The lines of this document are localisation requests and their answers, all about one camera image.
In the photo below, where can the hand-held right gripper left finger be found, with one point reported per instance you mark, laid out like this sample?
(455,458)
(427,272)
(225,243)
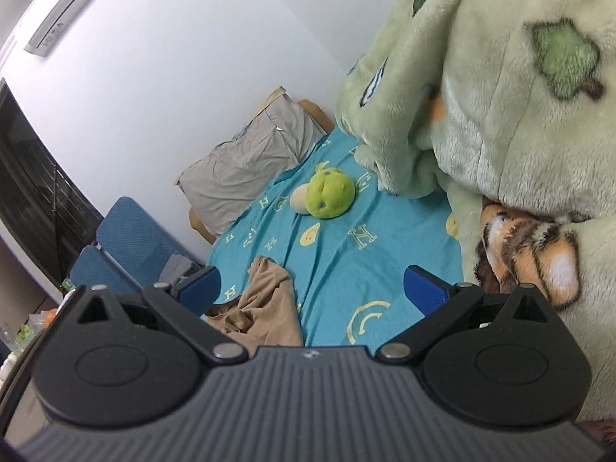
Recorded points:
(199,288)

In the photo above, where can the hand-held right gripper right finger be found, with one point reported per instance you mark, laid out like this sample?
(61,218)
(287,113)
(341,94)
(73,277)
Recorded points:
(426,291)

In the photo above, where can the tan t-shirt with white print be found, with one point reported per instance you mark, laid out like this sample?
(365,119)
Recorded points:
(269,308)

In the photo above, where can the grey seat cushion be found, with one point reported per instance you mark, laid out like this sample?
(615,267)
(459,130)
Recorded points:
(178,267)

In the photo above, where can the blue covered dining chair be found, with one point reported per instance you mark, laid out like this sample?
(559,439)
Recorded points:
(101,269)
(139,231)

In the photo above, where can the teal patterned bed sheet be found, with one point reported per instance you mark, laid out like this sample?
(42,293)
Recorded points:
(337,260)

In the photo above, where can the grey pillow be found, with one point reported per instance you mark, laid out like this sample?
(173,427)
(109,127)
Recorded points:
(240,168)

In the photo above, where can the small green cup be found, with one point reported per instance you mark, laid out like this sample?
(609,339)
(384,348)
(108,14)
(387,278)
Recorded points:
(68,285)

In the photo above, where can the green and beige plush toy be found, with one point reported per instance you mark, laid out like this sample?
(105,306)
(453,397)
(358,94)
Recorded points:
(329,195)

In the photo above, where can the clear plastic bag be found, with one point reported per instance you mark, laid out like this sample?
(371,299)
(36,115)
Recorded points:
(41,325)

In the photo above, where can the pale green fleece blanket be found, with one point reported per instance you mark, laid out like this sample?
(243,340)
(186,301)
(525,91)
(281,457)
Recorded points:
(505,130)

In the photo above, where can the dark metal door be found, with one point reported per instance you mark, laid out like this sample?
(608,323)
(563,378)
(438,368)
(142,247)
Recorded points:
(33,187)

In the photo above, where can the tan wooden bed headboard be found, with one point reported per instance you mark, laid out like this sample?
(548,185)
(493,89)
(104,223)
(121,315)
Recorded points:
(317,113)

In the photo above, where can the white wall air conditioner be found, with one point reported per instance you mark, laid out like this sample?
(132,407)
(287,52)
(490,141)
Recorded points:
(72,7)

